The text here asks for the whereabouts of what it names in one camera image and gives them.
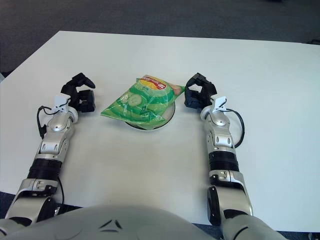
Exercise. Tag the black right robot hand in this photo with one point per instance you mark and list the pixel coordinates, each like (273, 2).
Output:
(206, 92)

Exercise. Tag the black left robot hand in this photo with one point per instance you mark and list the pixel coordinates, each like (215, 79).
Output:
(86, 100)

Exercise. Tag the green potato chips bag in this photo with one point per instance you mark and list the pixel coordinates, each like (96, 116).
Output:
(142, 102)

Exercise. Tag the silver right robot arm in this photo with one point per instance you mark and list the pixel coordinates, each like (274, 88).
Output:
(221, 137)

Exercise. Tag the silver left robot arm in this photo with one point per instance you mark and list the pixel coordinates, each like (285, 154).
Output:
(56, 132)

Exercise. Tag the white plate with black rim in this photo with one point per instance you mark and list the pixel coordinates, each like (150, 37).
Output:
(169, 115)

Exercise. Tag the grey robot torso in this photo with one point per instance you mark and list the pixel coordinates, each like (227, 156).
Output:
(112, 225)

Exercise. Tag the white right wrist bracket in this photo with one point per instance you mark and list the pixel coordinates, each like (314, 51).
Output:
(220, 103)

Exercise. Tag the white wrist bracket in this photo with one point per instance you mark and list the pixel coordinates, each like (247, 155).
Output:
(60, 102)
(220, 103)

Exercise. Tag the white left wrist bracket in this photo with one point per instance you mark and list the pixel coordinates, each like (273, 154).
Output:
(60, 102)

